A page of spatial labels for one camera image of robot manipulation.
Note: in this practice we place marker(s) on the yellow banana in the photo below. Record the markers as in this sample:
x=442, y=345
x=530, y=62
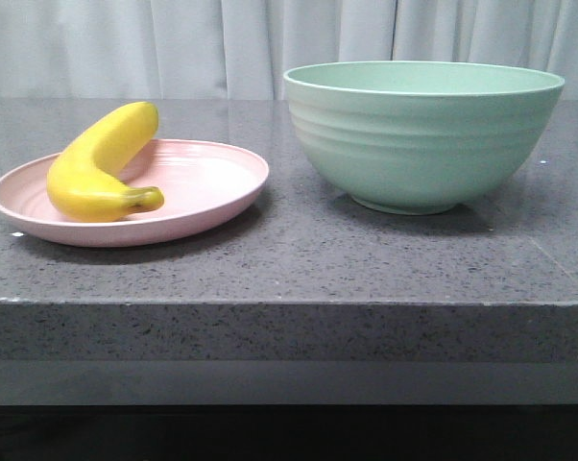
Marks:
x=83, y=181

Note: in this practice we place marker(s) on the pink plate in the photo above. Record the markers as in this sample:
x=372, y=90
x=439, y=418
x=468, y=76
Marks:
x=205, y=184

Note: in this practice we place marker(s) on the green bowl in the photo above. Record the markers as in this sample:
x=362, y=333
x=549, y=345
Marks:
x=418, y=137

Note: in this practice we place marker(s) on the white curtain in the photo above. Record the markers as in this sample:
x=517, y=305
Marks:
x=240, y=49

